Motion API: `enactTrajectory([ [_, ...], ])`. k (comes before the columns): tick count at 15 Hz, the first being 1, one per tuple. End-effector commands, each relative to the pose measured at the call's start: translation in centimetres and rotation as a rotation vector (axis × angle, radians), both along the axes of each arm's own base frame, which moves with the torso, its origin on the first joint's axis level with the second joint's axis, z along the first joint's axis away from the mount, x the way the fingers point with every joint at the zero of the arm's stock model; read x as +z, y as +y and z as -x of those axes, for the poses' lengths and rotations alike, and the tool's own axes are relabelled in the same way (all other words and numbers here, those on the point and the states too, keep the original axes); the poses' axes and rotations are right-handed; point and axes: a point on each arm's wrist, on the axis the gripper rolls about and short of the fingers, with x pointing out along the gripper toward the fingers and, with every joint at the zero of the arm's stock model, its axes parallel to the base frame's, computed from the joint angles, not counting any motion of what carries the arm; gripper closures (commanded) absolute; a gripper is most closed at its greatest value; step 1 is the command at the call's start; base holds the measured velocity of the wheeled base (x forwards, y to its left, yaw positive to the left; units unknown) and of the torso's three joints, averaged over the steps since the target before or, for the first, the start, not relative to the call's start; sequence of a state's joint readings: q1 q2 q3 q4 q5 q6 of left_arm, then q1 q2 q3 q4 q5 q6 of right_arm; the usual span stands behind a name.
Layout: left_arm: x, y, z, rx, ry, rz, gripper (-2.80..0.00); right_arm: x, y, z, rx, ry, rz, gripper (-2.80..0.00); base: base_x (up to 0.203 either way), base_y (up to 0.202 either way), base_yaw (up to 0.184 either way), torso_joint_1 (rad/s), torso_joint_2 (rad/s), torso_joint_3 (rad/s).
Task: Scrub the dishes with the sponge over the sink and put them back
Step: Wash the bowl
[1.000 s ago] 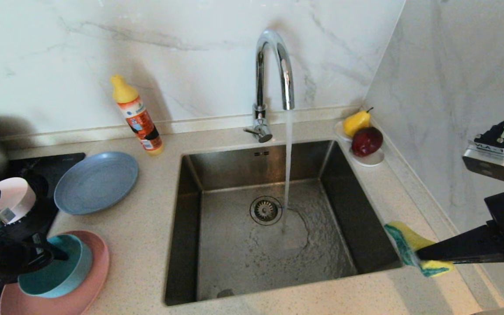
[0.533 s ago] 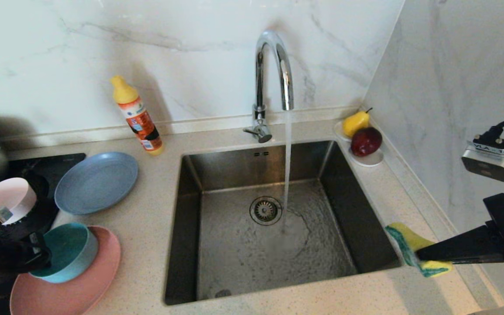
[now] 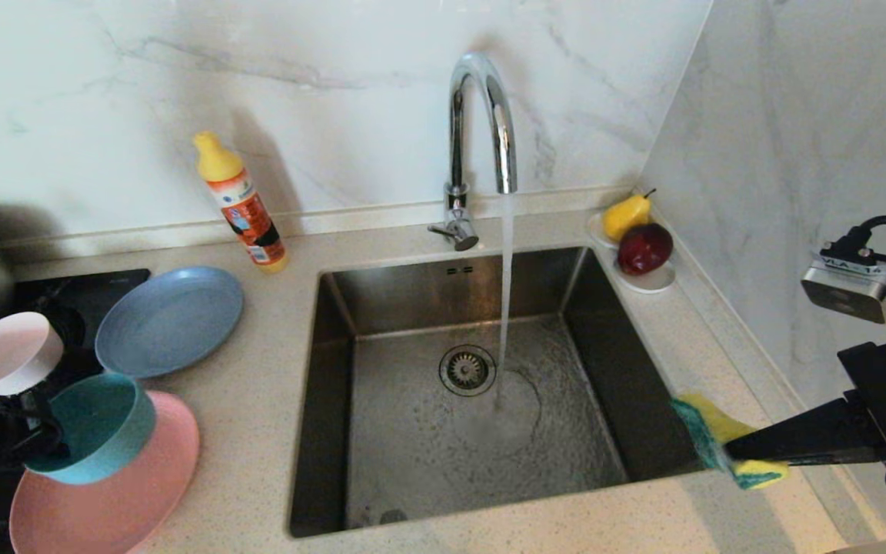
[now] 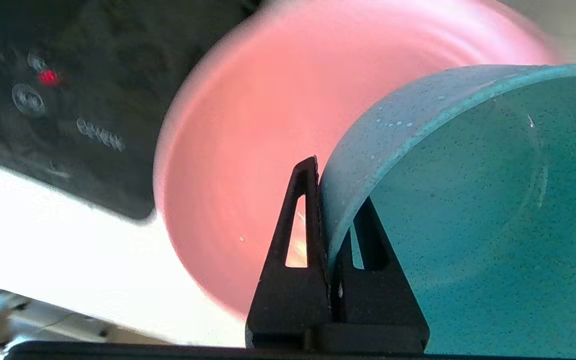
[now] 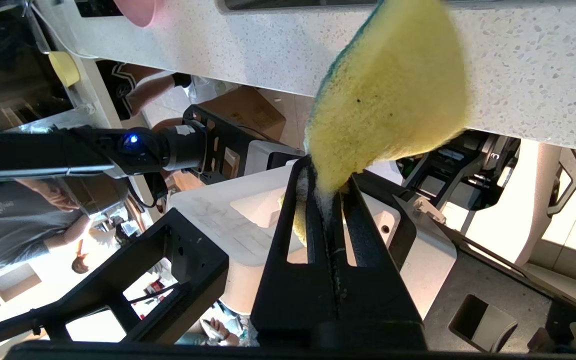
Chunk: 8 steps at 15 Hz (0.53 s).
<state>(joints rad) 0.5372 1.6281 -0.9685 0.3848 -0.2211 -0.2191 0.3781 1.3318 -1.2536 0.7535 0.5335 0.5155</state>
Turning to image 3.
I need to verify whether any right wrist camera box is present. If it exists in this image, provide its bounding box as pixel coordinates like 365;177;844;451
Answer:
801;245;886;324

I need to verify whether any pink plate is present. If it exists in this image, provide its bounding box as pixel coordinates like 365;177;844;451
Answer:
10;391;201;554

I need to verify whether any stainless steel sink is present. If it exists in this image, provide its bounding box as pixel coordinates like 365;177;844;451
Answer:
288;245;713;539

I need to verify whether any dark red apple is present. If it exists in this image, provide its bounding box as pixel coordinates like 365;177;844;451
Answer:
618;223;675;276

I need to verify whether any yellow green sponge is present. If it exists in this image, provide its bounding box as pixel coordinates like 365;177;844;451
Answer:
671;392;790;491

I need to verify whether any pink bowl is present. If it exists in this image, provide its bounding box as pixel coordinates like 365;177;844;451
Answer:
0;312;65;396

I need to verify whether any blue grey plate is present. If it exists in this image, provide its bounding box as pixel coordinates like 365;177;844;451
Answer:
95;266;245;379

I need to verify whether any small white fruit dish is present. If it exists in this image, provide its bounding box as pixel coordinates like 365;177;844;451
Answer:
586;212;678;294

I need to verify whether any teal bowl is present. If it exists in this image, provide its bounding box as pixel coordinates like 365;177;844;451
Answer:
24;373;158;486

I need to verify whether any yellow orange dish soap bottle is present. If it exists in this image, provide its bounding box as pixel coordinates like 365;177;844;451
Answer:
193;130;288;274

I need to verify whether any black induction cooktop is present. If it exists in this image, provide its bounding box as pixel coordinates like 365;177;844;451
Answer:
0;269;152;554

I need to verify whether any yellow pear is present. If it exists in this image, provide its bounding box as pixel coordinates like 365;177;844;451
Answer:
603;189;656;243

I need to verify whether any round metal sink strainer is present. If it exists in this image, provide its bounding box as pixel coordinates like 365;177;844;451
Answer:
438;344;498;398

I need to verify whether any chrome gooseneck faucet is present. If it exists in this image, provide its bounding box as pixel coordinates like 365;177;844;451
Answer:
428;52;519;252

